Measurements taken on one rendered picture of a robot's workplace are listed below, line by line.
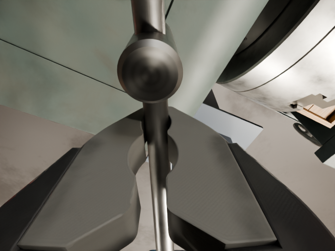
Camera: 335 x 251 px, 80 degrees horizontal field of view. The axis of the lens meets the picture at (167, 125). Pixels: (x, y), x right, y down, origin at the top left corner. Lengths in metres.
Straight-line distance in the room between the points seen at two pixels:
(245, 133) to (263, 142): 1.12
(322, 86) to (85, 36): 0.29
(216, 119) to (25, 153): 2.01
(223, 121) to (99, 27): 0.73
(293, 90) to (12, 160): 2.54
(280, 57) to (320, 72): 0.05
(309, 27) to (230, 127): 0.68
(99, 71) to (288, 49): 0.21
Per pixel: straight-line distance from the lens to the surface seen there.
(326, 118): 0.86
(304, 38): 0.28
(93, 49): 0.23
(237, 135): 0.94
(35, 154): 2.42
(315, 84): 0.33
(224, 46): 0.23
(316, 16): 0.27
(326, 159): 0.94
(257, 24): 0.31
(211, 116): 0.86
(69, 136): 2.08
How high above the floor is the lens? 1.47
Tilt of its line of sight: 56 degrees down
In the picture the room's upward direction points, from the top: 177 degrees counter-clockwise
